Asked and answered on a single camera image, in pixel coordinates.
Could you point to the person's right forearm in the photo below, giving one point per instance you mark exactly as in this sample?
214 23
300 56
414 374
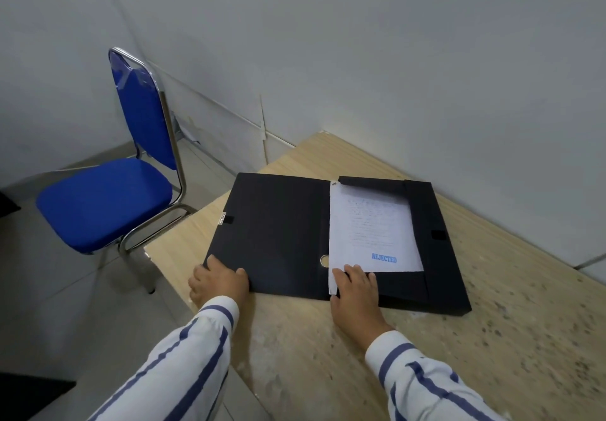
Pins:
421 383

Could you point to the white stamped paper sheet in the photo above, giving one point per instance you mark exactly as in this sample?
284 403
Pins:
374 226

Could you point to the person's right thumb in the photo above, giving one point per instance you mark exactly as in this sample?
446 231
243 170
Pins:
335 303

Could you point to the person's left thumb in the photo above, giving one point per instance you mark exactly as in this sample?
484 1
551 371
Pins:
243 279

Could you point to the person's right hand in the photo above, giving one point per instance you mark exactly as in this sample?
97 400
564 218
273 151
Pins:
356 303

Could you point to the dark furniture edge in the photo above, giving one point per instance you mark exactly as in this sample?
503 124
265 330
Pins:
8 203

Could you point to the blue padded metal chair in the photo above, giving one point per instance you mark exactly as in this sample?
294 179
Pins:
106 198

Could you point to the person's left forearm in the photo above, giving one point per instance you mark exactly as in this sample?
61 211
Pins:
184 368

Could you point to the person's left hand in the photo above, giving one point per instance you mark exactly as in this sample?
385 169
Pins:
215 283

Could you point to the black box file folder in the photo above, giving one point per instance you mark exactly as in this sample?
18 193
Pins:
272 236

